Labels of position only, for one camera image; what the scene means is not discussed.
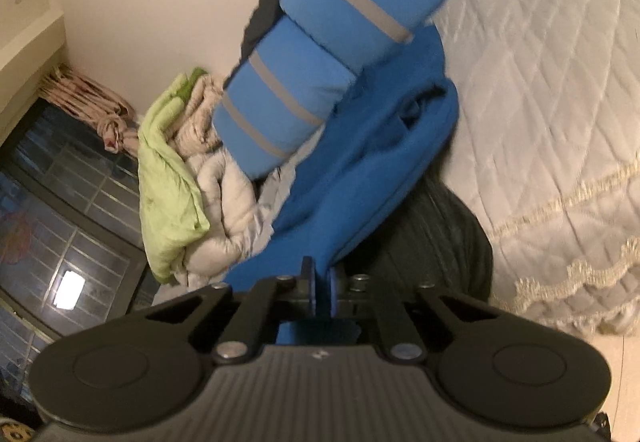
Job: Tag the pale fuzzy blanket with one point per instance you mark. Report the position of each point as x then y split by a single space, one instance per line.
200 122

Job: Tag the dark grey ribbed cloth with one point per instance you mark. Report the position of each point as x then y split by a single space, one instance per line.
435 242

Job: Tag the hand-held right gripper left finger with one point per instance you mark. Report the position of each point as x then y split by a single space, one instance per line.
309 294

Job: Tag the tied beige curtain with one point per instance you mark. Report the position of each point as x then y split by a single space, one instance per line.
85 97

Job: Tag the grey quilted bedspread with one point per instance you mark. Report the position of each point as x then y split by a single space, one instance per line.
550 97

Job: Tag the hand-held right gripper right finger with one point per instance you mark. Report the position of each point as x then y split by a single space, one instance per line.
332 294

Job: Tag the light green blanket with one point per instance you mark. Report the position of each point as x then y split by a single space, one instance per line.
165 182

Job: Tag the blue sweatshirt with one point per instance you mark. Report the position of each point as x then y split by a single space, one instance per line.
360 162

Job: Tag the white quilted comforter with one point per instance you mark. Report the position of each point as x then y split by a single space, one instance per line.
225 202

